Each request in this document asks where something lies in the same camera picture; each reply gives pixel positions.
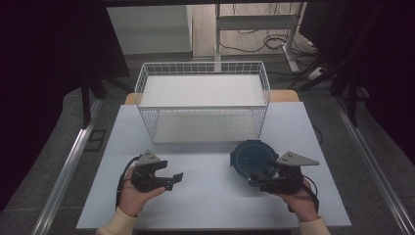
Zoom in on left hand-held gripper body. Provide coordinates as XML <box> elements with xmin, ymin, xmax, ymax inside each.
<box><xmin>131</xmin><ymin>149</ymin><xmax>164</xmax><ymax>193</ymax></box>

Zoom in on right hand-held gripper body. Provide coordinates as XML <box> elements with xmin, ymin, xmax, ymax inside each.
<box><xmin>259</xmin><ymin>150</ymin><xmax>321</xmax><ymax>196</ymax></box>

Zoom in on dark blue round plate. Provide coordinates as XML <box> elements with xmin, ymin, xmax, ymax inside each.
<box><xmin>229</xmin><ymin>139</ymin><xmax>280</xmax><ymax>184</ymax></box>

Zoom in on person's left hand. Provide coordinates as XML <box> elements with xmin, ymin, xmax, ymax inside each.
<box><xmin>118</xmin><ymin>165</ymin><xmax>166</xmax><ymax>218</ymax></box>

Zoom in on person's right hand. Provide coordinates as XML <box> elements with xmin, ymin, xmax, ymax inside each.
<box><xmin>274</xmin><ymin>178</ymin><xmax>320</xmax><ymax>223</ymax></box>

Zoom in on wooden table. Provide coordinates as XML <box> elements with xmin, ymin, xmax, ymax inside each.
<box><xmin>124</xmin><ymin>89</ymin><xmax>300</xmax><ymax>106</ymax></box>

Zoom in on black metal stand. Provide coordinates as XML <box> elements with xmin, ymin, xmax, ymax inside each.
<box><xmin>288</xmin><ymin>48</ymin><xmax>370</xmax><ymax>128</ymax></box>
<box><xmin>79</xmin><ymin>63</ymin><xmax>135</xmax><ymax>129</ymax></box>

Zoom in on white power strip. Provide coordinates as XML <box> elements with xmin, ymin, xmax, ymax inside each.
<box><xmin>305</xmin><ymin>66</ymin><xmax>327</xmax><ymax>81</ymax></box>

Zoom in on white cabinet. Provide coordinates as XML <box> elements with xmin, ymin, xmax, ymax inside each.
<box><xmin>106</xmin><ymin>4</ymin><xmax>194</xmax><ymax>56</ymax></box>

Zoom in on dark curtain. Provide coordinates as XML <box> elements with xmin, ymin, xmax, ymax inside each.
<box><xmin>298</xmin><ymin>0</ymin><xmax>415</xmax><ymax>165</ymax></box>
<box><xmin>0</xmin><ymin>0</ymin><xmax>132</xmax><ymax>212</ymax></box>

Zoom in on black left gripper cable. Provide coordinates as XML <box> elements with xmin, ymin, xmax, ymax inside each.
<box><xmin>115</xmin><ymin>155</ymin><xmax>142</xmax><ymax>211</ymax></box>

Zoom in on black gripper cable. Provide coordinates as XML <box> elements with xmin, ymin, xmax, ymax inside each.
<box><xmin>287</xmin><ymin>175</ymin><xmax>321</xmax><ymax>213</ymax></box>
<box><xmin>115</xmin><ymin>155</ymin><xmax>142</xmax><ymax>211</ymax></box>

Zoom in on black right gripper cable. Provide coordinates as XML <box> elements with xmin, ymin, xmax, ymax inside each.
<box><xmin>287</xmin><ymin>175</ymin><xmax>321</xmax><ymax>213</ymax></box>

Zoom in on black floor frame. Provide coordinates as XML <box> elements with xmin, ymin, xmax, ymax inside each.
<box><xmin>84</xmin><ymin>128</ymin><xmax>108</xmax><ymax>153</ymax></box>

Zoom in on aluminium floor rail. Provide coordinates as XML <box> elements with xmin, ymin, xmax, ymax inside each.
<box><xmin>333</xmin><ymin>97</ymin><xmax>415</xmax><ymax>235</ymax></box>
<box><xmin>30</xmin><ymin>97</ymin><xmax>106</xmax><ymax>235</ymax></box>

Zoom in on white wire basket rack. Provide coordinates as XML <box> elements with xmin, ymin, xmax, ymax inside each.
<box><xmin>134</xmin><ymin>61</ymin><xmax>271</xmax><ymax>145</ymax></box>

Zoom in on black floor cables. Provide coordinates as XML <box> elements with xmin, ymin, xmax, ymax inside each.
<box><xmin>218</xmin><ymin>28</ymin><xmax>320</xmax><ymax>68</ymax></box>

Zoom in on white desk frame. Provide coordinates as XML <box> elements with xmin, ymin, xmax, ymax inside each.
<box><xmin>213</xmin><ymin>2</ymin><xmax>306</xmax><ymax>73</ymax></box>

